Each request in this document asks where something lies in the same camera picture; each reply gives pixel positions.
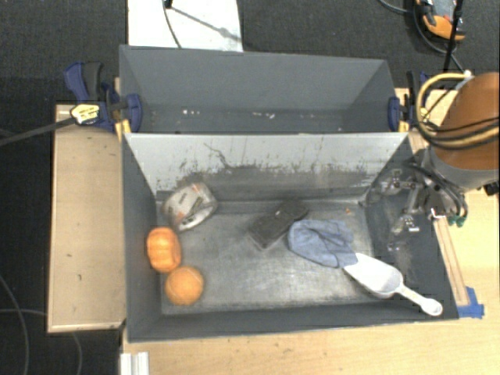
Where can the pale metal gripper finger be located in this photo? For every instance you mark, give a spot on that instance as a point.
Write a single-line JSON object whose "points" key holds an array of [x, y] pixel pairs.
{"points": [[407, 223], [390, 186]]}

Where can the white plastic scoop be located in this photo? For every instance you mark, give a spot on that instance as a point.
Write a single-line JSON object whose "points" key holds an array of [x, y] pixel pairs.
{"points": [[375, 276]]}

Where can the blue cloth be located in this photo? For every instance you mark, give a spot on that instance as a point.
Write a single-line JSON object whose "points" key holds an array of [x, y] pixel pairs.
{"points": [[322, 242]]}

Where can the dark grey flat block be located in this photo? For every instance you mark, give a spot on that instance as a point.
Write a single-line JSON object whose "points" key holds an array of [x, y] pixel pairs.
{"points": [[275, 225]]}

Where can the grey metal bin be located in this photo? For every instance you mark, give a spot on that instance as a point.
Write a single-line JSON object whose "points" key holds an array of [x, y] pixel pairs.
{"points": [[254, 279]]}

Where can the orange ball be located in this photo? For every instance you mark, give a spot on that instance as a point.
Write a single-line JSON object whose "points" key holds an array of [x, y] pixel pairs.
{"points": [[184, 286]]}

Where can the orange toy pumpkin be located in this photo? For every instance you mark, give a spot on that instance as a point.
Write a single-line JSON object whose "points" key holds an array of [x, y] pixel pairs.
{"points": [[164, 249]]}

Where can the pale wood flat board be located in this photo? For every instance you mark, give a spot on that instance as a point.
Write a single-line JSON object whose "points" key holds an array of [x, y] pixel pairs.
{"points": [[88, 229]]}

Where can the black cylinder on white bracket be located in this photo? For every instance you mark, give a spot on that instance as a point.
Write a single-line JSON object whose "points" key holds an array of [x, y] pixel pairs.
{"points": [[493, 188]]}

